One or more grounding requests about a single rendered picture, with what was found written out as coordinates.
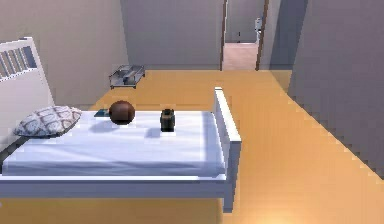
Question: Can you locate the dark green boxy object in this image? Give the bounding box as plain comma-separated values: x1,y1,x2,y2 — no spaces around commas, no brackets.
159,108,176,133

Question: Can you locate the brown ball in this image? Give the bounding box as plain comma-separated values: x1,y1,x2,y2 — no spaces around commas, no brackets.
108,100,137,126

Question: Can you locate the grey low shelf cart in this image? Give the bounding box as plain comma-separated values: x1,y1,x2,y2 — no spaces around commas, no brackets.
108,64,146,90

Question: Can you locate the white bed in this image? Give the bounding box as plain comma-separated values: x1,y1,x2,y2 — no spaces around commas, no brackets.
0,36,242,214

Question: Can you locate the grey patterned pillow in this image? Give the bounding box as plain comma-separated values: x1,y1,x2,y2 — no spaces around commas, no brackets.
13,105,83,139

